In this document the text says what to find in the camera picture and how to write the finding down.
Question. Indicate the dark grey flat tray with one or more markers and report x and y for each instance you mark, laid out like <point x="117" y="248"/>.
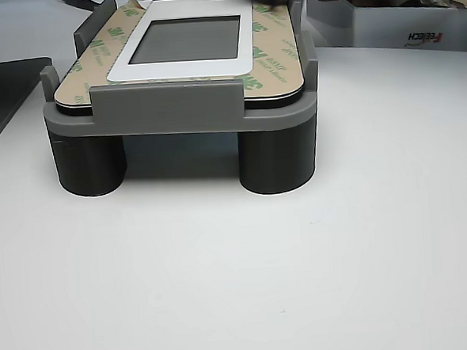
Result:
<point x="3" y="98"/>

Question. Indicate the white Feetech cardboard box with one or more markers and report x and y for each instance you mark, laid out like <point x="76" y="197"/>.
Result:
<point x="387" y="30"/>

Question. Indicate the dark flat object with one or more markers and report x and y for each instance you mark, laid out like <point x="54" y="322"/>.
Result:
<point x="84" y="1"/>

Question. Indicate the grey fixture with dark legs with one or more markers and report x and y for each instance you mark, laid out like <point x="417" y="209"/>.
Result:
<point x="165" y="104"/>

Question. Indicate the white bezel screen panel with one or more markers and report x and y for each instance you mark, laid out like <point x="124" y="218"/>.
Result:
<point x="193" y="38"/>

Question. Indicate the tan 3M protective liner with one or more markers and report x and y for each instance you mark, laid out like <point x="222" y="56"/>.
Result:
<point x="275" y="53"/>

